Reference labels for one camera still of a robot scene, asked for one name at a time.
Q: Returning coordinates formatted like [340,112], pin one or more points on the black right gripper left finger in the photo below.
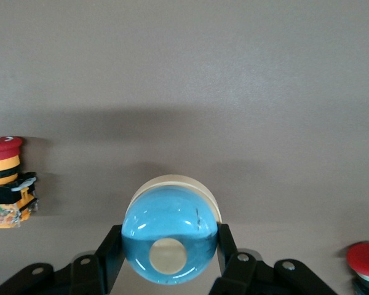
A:
[89,273]

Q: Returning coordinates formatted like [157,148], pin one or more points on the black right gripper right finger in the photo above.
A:
[249,273]

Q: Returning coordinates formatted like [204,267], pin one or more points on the blue dome call bell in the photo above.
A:
[172,215]

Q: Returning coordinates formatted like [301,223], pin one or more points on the red mushroom push button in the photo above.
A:
[366,258]

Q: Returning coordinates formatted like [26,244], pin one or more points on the orange emergency stop button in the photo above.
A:
[3,159]

